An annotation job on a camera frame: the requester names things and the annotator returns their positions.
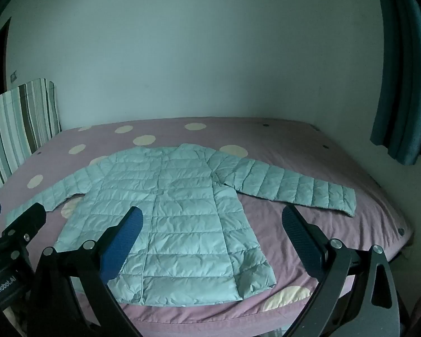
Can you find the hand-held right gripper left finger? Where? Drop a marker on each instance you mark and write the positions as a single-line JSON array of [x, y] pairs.
[[126, 238]]

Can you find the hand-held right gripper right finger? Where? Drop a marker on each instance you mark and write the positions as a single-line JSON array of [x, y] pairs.
[[301, 242]]

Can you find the light blue puffer jacket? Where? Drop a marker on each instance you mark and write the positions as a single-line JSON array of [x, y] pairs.
[[175, 224]]

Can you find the bed with pink dotted sheet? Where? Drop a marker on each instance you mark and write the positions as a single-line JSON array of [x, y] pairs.
[[301, 154]]

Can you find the striped headboard cushion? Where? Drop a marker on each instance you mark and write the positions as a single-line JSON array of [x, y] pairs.
[[17, 126]]

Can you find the teal curtain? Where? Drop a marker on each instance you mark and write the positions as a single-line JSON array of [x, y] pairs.
[[403, 77]]

